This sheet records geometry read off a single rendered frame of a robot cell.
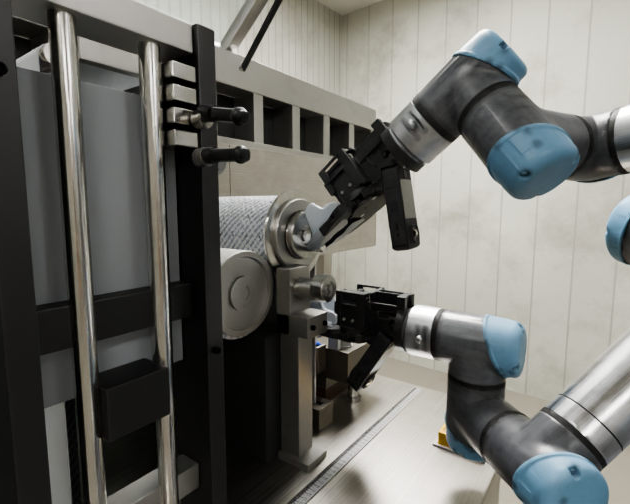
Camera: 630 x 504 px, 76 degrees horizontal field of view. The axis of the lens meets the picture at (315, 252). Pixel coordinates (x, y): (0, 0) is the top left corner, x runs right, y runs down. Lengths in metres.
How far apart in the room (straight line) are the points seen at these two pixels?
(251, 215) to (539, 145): 0.40
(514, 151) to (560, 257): 2.57
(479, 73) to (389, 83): 3.05
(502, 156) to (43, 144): 0.40
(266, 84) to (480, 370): 0.85
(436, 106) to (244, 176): 0.61
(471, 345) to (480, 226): 2.56
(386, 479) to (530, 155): 0.48
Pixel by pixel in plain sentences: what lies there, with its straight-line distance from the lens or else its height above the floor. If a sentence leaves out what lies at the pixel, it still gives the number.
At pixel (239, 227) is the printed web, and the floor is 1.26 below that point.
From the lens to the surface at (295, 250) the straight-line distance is 0.61.
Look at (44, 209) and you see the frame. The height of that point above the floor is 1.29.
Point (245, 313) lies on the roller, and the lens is 0.58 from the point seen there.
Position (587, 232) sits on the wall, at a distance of 2.98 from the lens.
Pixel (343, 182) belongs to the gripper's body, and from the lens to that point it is 0.57.
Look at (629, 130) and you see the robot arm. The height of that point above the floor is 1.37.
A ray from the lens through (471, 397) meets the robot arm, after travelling 0.60.
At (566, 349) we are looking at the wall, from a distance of 3.12.
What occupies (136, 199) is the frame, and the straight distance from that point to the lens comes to 0.35.
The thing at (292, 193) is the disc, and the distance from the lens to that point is 0.64.
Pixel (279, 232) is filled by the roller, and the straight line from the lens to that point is 0.60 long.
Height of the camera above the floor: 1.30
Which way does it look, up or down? 7 degrees down
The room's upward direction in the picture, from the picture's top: straight up
